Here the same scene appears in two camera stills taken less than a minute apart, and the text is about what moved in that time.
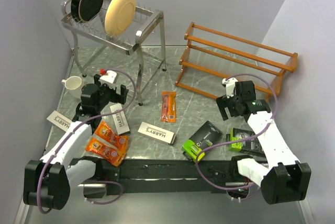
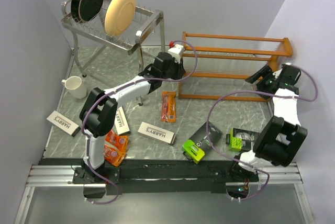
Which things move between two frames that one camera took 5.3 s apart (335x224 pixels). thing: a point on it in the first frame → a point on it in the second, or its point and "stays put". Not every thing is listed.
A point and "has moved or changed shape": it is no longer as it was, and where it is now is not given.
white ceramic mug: x=73 y=86 stays put
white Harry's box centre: x=157 y=133 stays put
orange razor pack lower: x=108 y=153 stays put
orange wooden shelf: x=211 y=58 has moved or changed shape
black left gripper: x=120 y=98 → x=179 y=69
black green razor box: x=205 y=136 stays put
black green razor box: x=252 y=145 stays put
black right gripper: x=223 y=102 → x=265 y=70
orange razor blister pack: x=168 y=108 stays put
